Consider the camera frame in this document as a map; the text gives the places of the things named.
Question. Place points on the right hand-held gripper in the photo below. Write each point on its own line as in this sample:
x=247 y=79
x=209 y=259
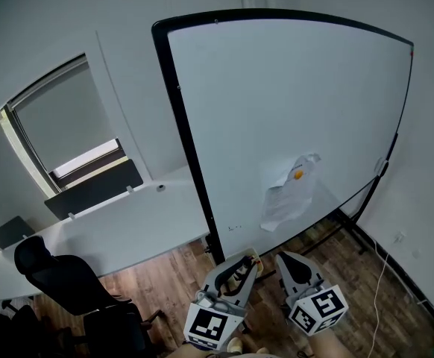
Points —
x=319 y=308

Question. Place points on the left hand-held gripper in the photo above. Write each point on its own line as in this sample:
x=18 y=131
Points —
x=217 y=323

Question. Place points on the person's left forearm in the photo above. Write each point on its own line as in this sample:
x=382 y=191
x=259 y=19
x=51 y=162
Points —
x=202 y=353

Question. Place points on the person's right forearm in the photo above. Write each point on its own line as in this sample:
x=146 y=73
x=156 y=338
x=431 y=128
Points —
x=330 y=347

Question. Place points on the pale whiteboard tray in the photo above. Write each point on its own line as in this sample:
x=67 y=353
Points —
x=255 y=254

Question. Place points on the crumpled printed paper sheet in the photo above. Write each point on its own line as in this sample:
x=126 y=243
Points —
x=288 y=196

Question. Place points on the person's pale shoe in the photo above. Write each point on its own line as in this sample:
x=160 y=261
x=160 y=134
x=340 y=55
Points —
x=235 y=345

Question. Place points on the orange round magnet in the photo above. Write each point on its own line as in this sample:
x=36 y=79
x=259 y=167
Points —
x=298 y=175

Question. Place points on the white desk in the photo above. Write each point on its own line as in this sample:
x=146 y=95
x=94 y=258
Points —
x=120 y=229

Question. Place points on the white whiteboard side clip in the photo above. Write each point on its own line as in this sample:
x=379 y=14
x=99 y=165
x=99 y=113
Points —
x=380 y=165

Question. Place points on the black framed whiteboard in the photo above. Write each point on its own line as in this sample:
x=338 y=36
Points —
x=276 y=106

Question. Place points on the large dark desk divider panel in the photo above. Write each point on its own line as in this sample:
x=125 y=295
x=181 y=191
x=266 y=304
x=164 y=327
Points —
x=94 y=192

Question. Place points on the black mesh office chair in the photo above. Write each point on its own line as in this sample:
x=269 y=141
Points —
x=68 y=285

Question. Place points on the wide grey roller blind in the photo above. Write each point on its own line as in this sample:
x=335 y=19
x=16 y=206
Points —
x=64 y=118

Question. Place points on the small dark desk divider panel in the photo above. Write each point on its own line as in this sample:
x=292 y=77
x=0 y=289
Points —
x=10 y=233

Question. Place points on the narrow grey roller blind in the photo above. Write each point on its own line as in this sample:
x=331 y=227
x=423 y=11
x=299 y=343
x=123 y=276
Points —
x=4 y=185

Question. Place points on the dark window frame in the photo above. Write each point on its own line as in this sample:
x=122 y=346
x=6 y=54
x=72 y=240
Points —
x=90 y=160

